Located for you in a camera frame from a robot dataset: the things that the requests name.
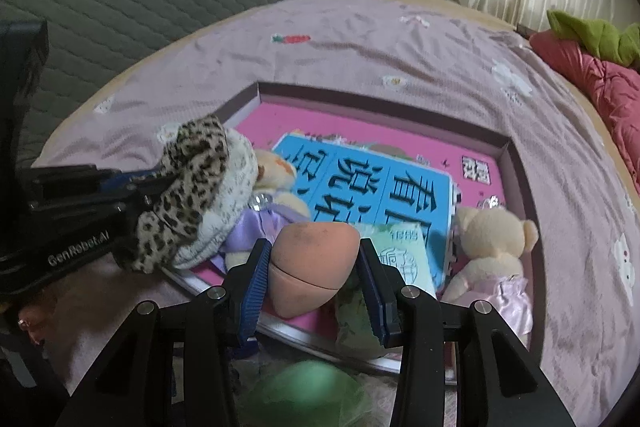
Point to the leopard print hair scrunchie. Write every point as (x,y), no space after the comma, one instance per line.
(200,172)

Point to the pink quilt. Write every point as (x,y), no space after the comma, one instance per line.
(615,92)

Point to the person's left hand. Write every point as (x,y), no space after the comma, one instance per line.
(30,324)

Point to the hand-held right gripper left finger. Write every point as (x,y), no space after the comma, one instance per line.
(255,287)

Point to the green makeup sponge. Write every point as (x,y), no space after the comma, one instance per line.
(310,392)

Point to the shallow brown cardboard box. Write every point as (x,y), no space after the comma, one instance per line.
(380,99)

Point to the green blanket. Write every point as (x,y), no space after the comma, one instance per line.
(595,37)

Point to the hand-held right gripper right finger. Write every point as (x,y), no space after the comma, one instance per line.
(372,292)

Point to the pink children's book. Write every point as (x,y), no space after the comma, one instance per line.
(380,177)

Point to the large green floral tissue packet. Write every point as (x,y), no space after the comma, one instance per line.
(400,257)

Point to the orange makeup sponge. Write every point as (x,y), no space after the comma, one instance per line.
(310,262)

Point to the teddy bear in purple dress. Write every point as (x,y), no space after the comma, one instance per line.
(272,172)

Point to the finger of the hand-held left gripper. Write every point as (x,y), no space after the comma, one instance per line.
(75,177)
(75,202)

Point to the small dark object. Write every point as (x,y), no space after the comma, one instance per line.
(525,30)

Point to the teddy bear in pink dress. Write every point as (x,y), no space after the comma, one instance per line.
(490,237)

